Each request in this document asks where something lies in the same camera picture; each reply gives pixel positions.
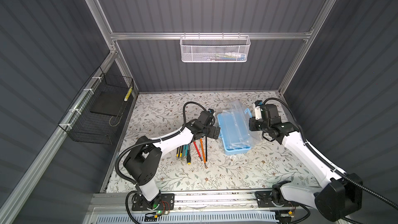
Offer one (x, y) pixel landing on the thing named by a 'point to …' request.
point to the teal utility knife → (185, 150)
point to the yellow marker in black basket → (128, 94)
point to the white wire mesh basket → (215, 48)
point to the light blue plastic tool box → (236, 137)
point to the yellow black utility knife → (179, 151)
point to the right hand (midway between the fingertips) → (252, 121)
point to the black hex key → (206, 148)
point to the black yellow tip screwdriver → (188, 156)
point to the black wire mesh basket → (96, 113)
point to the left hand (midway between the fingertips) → (212, 128)
